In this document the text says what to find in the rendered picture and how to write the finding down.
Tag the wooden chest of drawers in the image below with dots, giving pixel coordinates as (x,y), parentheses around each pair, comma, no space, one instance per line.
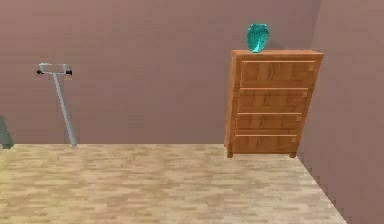
(271,106)

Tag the teal glass vase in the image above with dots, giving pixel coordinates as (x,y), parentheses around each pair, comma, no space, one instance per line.
(257,37)

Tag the grey-green furniture piece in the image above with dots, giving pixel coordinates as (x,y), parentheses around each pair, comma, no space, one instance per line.
(4,135)

